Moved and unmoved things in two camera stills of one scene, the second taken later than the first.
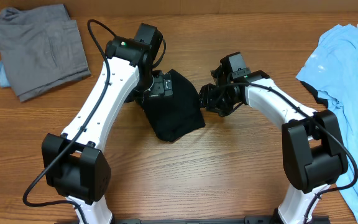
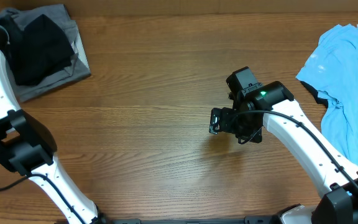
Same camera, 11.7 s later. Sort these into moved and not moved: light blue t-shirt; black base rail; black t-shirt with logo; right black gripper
Moved: right black gripper; black t-shirt with logo
Not moved: light blue t-shirt; black base rail
